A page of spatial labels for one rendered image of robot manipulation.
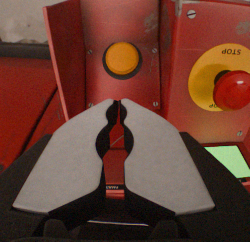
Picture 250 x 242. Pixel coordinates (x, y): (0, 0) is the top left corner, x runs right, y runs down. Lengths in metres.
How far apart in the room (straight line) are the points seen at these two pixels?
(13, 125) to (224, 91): 0.43
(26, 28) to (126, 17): 0.86
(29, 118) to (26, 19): 0.65
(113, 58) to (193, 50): 0.09
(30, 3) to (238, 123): 0.97
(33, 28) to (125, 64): 0.86
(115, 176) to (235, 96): 0.13
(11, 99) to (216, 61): 0.51
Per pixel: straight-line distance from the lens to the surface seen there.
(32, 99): 0.56
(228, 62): 0.20
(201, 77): 0.19
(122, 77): 0.24
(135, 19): 0.24
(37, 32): 1.05
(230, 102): 0.18
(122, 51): 0.23
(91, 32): 0.25
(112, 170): 0.20
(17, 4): 1.07
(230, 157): 0.24
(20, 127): 0.48
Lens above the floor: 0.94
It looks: 53 degrees down
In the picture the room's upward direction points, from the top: 179 degrees counter-clockwise
